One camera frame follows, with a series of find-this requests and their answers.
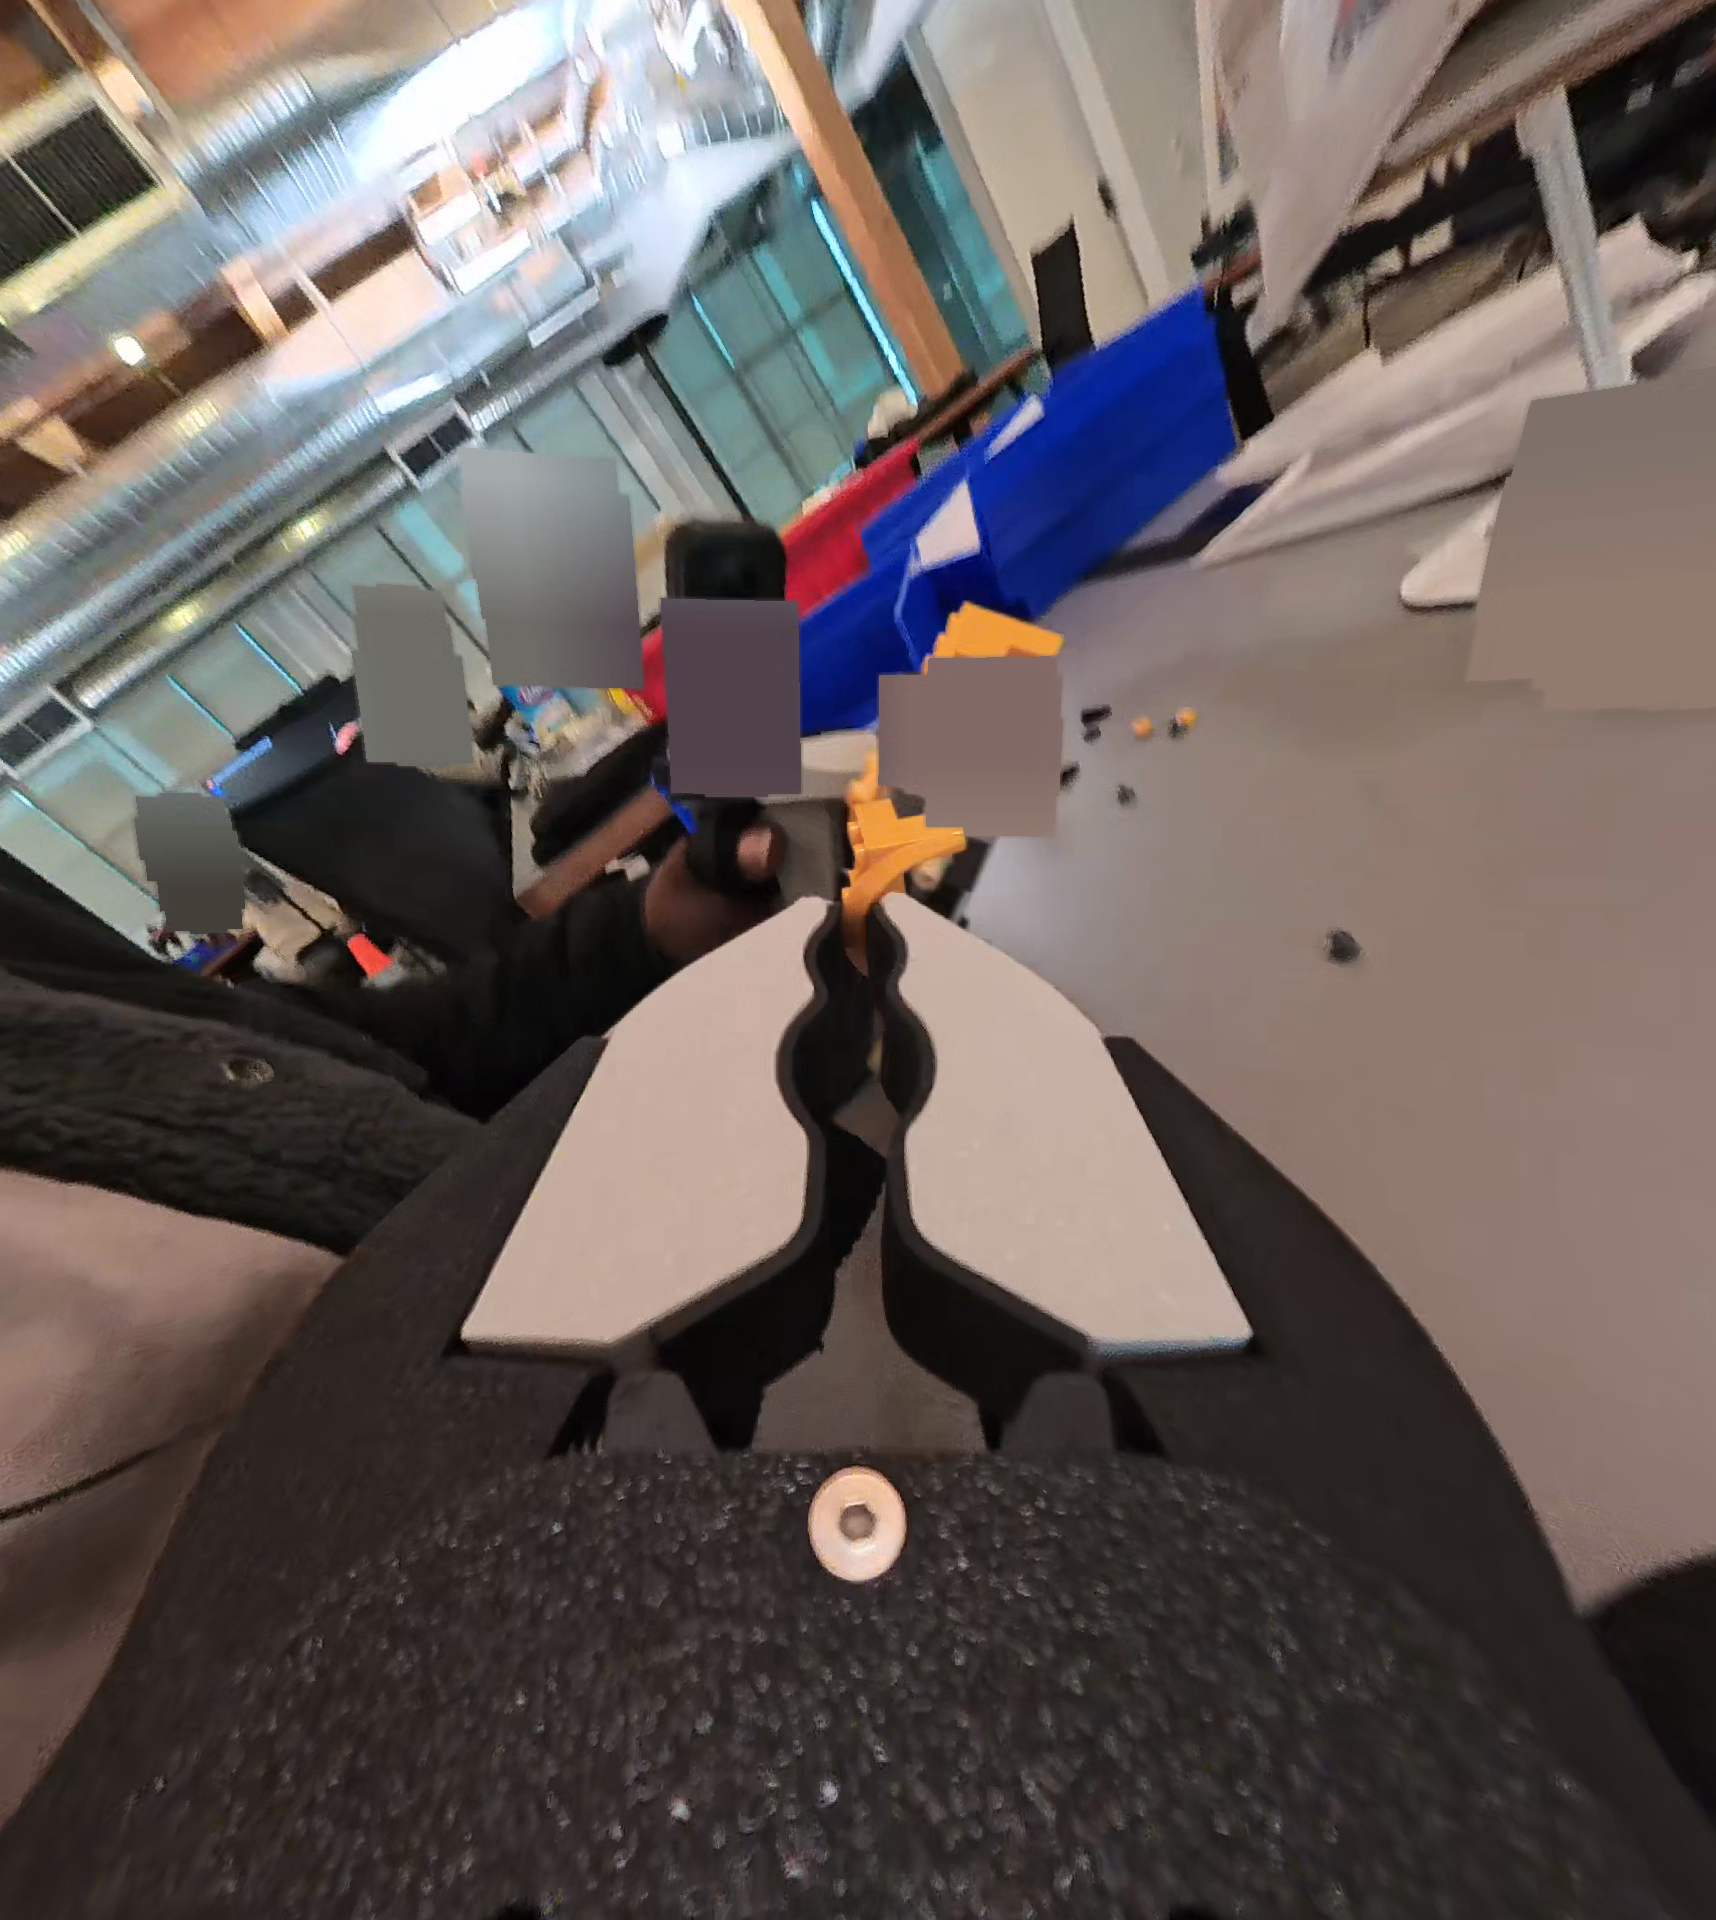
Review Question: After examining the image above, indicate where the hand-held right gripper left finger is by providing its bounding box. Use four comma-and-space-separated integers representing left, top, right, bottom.
456, 893, 841, 1368

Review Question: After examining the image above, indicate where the beige hoodie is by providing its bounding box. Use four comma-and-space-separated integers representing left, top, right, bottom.
0, 1140, 349, 1920

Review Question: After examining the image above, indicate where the orange black lego car chassis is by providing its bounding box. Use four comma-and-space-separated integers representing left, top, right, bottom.
930, 595, 1067, 665

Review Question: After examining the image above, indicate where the dark cloth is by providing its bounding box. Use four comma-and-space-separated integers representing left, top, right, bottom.
1584, 1544, 1716, 1920

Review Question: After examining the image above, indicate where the white hanging sheet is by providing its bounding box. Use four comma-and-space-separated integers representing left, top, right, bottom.
1199, 0, 1490, 323

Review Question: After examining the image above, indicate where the person's left forearm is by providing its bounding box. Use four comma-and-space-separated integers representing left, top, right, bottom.
348, 875, 679, 1120

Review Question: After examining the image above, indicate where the orange lego wheel arch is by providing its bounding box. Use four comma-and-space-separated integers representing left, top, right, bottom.
841, 755, 974, 962

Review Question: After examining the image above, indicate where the wooden column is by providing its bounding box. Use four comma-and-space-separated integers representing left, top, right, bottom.
730, 0, 967, 395

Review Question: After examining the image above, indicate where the white ceiling vent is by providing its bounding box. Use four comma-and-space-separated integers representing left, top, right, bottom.
0, 82, 188, 293

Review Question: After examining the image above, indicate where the red storage bin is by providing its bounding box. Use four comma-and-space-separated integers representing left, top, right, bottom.
780, 442, 924, 605

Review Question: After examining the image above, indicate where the person's left hand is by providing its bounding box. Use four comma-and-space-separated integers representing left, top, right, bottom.
643, 822, 787, 966

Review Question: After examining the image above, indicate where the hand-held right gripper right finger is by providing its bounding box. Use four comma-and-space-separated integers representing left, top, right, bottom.
869, 893, 1258, 1364

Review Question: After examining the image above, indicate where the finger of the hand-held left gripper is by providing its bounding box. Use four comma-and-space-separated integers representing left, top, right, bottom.
760, 794, 858, 905

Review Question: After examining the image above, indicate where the large blue storage bin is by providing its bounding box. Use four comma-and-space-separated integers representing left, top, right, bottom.
858, 284, 1237, 620

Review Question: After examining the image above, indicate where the white stand base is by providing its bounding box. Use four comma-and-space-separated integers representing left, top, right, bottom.
1398, 494, 1508, 611

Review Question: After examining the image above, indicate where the white table leg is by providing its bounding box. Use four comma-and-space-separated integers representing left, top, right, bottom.
1513, 82, 1628, 383

